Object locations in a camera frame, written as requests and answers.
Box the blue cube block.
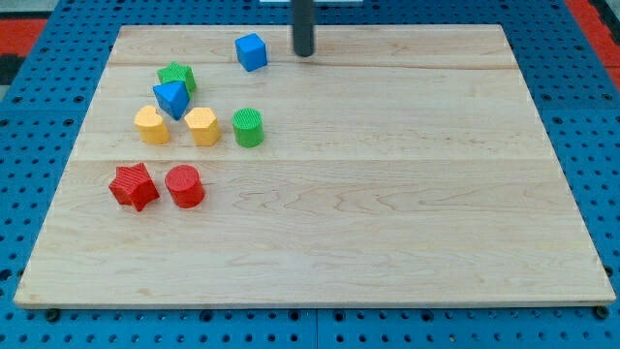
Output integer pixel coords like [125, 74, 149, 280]
[234, 33, 267, 72]

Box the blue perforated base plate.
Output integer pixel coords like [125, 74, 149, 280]
[1, 1, 619, 348]

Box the red cylinder block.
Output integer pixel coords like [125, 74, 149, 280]
[165, 165, 205, 208]

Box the light wooden board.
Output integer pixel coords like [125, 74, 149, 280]
[15, 24, 616, 309]

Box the yellow pentagon block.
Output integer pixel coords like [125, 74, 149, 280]
[184, 108, 221, 146]

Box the green cylinder block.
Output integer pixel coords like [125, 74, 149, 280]
[232, 108, 264, 147]

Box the blue triangle block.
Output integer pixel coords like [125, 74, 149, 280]
[152, 81, 190, 120]

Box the yellow heart block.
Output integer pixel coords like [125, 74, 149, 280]
[134, 105, 170, 144]

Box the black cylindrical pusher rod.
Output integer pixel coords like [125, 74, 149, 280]
[292, 0, 315, 57]

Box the red star block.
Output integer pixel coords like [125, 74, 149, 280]
[108, 163, 160, 211]

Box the green star block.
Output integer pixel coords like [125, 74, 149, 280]
[157, 61, 197, 95]

